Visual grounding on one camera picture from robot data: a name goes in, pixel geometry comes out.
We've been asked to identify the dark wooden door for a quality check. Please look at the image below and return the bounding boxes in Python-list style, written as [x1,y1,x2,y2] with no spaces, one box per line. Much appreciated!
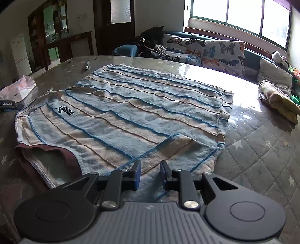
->
[93,0,136,56]

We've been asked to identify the blue striped towel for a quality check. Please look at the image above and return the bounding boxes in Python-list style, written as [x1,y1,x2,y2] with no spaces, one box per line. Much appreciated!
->
[14,63,234,203]

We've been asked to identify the white pink plastic bag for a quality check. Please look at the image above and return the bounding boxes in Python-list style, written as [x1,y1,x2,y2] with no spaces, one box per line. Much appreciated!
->
[0,75,37,104]

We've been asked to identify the green framed window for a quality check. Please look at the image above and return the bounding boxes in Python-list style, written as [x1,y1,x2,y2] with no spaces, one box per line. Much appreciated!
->
[189,0,292,49]

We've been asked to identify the butterfly print cushion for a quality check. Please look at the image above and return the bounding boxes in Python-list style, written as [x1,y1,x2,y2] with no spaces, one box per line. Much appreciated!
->
[163,50,202,67]
[202,40,245,77]
[162,33,207,55]

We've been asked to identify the grey cushion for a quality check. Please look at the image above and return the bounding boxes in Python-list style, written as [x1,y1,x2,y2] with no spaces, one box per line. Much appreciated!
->
[257,57,293,95]

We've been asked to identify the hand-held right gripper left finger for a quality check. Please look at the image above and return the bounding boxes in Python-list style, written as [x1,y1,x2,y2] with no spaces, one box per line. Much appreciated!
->
[56,160,142,210]

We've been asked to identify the folded yellow green cloth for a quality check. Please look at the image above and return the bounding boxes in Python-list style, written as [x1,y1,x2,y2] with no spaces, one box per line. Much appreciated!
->
[259,79,299,125]

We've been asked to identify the pile of dark clothes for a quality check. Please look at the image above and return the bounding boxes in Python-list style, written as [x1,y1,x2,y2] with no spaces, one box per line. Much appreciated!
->
[131,26,167,59]

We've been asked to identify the dark wooden cabinet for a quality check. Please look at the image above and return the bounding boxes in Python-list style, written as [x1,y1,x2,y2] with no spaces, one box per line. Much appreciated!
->
[27,0,94,71]

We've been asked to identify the white refrigerator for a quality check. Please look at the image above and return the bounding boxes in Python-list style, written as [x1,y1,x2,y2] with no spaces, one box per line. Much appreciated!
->
[10,33,32,77]

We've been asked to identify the black white plush toy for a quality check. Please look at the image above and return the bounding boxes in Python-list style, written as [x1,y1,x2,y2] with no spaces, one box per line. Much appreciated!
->
[271,50,289,66]

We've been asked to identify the dark teal sofa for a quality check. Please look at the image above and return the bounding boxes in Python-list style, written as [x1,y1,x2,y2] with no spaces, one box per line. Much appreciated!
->
[112,30,300,100]

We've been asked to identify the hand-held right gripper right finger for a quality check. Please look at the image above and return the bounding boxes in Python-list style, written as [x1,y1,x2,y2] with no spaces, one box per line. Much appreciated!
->
[159,160,239,210]

